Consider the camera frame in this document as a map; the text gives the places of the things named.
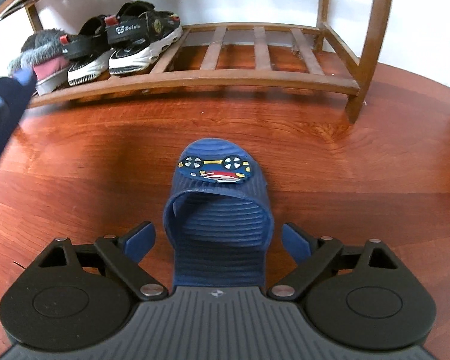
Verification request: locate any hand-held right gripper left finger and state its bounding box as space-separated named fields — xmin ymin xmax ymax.
xmin=39 ymin=221 xmax=169 ymax=301

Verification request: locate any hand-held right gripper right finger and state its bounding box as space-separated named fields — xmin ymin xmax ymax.
xmin=266 ymin=222 xmax=398 ymax=301

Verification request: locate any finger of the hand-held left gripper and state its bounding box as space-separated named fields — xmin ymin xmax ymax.
xmin=13 ymin=67 xmax=37 ymax=89

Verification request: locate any pink fur-lined boot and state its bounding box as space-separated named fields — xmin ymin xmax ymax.
xmin=7 ymin=28 xmax=72 ymax=96

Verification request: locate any blue slide sandal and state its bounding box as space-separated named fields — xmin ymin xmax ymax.
xmin=0 ymin=77 xmax=38 ymax=186
xmin=162 ymin=139 xmax=275 ymax=289

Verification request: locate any black strap sandal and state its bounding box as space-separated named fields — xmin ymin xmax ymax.
xmin=60 ymin=15 xmax=115 ymax=86
xmin=106 ymin=1 xmax=183 ymax=76

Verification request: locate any wooden shoe rack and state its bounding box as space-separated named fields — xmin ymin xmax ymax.
xmin=0 ymin=0 xmax=396 ymax=124

